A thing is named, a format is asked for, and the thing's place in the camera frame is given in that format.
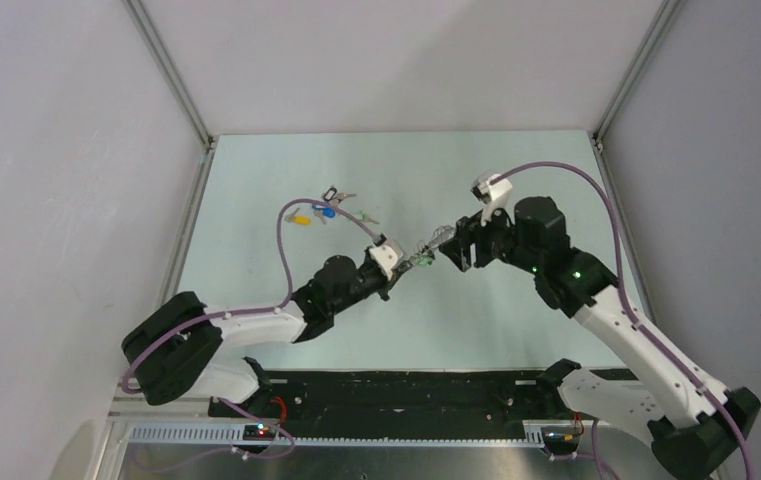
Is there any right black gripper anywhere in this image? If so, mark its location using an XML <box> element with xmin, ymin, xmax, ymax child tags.
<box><xmin>437</xmin><ymin>198</ymin><xmax>541</xmax><ymax>275</ymax></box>

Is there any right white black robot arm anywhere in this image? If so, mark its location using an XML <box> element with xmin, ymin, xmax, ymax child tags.
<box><xmin>439</xmin><ymin>197</ymin><xmax>761</xmax><ymax>479</ymax></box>

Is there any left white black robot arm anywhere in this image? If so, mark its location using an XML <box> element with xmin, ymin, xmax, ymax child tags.
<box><xmin>121</xmin><ymin>247</ymin><xmax>421</xmax><ymax>417</ymax></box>

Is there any black tagged key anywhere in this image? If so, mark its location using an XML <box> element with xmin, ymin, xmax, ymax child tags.
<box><xmin>322</xmin><ymin>186</ymin><xmax>356</xmax><ymax>203</ymax></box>

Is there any yellow tagged key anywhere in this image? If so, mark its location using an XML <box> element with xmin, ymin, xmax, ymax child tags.
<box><xmin>284</xmin><ymin>208</ymin><xmax>312</xmax><ymax>226</ymax></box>

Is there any right controller board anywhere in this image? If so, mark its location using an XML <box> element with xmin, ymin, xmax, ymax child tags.
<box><xmin>542</xmin><ymin>430</ymin><xmax>582</xmax><ymax>457</ymax></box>

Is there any controller board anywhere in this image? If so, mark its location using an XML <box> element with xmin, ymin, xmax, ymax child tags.
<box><xmin>242</xmin><ymin>423</ymin><xmax>278</xmax><ymax>442</ymax></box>
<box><xmin>542</xmin><ymin>430</ymin><xmax>582</xmax><ymax>457</ymax></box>

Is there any left controller board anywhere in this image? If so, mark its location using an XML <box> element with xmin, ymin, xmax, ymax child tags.
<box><xmin>242</xmin><ymin>423</ymin><xmax>278</xmax><ymax>442</ymax></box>

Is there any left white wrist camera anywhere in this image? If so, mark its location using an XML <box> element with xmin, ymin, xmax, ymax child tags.
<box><xmin>368</xmin><ymin>240</ymin><xmax>404</xmax><ymax>281</ymax></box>

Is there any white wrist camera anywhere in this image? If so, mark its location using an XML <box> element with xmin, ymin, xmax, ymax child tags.
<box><xmin>471</xmin><ymin>174</ymin><xmax>513</xmax><ymax>227</ymax></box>
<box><xmin>368</xmin><ymin>240</ymin><xmax>404</xmax><ymax>281</ymax></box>

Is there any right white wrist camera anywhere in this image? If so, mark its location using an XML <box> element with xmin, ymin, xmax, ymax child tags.
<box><xmin>471</xmin><ymin>174</ymin><xmax>513</xmax><ymax>227</ymax></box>

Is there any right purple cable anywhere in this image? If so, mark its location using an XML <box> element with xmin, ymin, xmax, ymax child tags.
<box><xmin>489</xmin><ymin>161</ymin><xmax>756</xmax><ymax>480</ymax></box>

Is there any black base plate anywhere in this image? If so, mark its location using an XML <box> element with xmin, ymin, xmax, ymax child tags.
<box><xmin>207</xmin><ymin>368</ymin><xmax>640</xmax><ymax>441</ymax></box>

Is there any metal cable duct rail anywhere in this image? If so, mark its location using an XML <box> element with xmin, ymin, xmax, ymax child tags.
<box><xmin>126</xmin><ymin>423</ymin><xmax>547</xmax><ymax>448</ymax></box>

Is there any right aluminium frame post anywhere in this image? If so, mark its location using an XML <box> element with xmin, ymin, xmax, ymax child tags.
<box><xmin>591</xmin><ymin>0</ymin><xmax>686</xmax><ymax>153</ymax></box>

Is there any aluminium frame post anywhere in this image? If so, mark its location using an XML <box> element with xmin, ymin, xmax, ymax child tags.
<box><xmin>591</xmin><ymin>0</ymin><xmax>686</xmax><ymax>153</ymax></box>
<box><xmin>122</xmin><ymin>0</ymin><xmax>214</xmax><ymax>152</ymax></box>

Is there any left aluminium frame post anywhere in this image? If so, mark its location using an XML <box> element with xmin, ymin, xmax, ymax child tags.
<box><xmin>122</xmin><ymin>0</ymin><xmax>214</xmax><ymax>152</ymax></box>

